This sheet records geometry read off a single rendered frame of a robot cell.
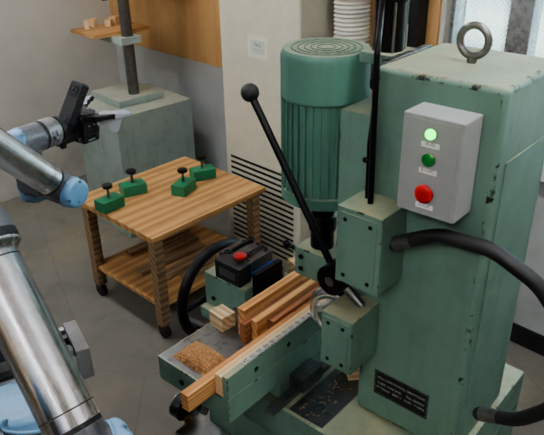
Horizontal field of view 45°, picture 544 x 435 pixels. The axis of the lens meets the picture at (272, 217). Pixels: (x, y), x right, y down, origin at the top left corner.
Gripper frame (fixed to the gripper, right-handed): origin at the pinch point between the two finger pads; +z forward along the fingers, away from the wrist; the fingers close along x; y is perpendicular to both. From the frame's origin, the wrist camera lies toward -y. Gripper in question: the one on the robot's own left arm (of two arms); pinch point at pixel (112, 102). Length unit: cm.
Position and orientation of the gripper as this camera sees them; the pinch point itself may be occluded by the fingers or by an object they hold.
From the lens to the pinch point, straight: 190.7
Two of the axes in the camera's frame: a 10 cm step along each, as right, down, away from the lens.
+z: 5.7, -3.9, 7.2
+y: -1.0, 8.4, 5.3
